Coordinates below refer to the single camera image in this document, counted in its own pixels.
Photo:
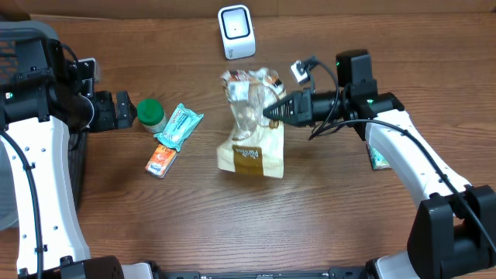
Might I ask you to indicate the teal small tissue packet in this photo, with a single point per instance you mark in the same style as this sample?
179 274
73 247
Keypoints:
377 160

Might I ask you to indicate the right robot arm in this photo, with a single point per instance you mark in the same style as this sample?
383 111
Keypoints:
453 233

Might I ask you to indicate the beige brown snack pouch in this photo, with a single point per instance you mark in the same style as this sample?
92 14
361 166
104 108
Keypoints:
256 144

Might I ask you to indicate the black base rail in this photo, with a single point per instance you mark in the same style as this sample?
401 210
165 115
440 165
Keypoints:
263 275

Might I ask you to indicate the teal long snack packet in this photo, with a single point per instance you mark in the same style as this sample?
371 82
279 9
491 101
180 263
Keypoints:
180 126

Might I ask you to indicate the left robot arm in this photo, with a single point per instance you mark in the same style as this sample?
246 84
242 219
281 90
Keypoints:
49 98

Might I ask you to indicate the grey plastic shopping basket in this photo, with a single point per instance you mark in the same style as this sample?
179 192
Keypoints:
76 158

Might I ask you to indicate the orange small packet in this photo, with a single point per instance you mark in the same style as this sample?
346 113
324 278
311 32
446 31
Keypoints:
161 161

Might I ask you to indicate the green-lidded jar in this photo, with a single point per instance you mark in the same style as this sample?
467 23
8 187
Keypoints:
152 116

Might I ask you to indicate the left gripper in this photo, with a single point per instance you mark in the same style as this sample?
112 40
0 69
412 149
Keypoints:
109 122

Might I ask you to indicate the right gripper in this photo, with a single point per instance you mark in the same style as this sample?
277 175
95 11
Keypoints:
301 107

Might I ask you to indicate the white barcode scanner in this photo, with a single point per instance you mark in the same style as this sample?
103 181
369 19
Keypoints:
236 28

